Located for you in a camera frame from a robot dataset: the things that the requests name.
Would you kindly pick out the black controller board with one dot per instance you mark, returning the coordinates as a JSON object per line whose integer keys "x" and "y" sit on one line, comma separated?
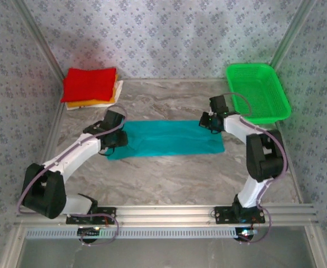
{"x": 245, "y": 235}
{"x": 89, "y": 233}

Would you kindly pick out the teal t-shirt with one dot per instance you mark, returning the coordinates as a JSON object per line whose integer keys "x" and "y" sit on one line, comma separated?
{"x": 174, "y": 139}

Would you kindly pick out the orange folded t-shirt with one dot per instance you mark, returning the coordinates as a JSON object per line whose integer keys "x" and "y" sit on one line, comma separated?
{"x": 79, "y": 104}

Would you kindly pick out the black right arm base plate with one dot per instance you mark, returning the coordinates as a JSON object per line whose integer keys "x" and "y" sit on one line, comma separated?
{"x": 224, "y": 216}

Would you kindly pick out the white folded t-shirt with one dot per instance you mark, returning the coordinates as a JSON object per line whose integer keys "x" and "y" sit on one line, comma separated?
{"x": 118, "y": 87}

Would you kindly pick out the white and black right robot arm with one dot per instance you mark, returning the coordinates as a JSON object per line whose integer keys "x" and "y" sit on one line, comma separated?
{"x": 266, "y": 156}

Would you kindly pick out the aluminium frame post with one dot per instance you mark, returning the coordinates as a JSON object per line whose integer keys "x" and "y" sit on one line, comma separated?
{"x": 41, "y": 39}
{"x": 13, "y": 248}
{"x": 291, "y": 33}
{"x": 317, "y": 248}

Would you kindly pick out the aluminium mounting rail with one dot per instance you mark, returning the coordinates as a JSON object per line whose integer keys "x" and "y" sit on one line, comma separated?
{"x": 163, "y": 215}

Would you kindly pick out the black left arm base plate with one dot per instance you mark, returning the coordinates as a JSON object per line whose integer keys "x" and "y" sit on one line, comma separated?
{"x": 107, "y": 220}

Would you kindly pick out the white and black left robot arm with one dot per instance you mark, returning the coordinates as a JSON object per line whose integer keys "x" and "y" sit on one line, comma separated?
{"x": 73, "y": 153}

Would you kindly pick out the red folded t-shirt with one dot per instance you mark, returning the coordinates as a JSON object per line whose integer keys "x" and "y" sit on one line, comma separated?
{"x": 89, "y": 83}

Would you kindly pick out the green plastic basket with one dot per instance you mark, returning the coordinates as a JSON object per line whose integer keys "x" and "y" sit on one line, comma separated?
{"x": 256, "y": 95}

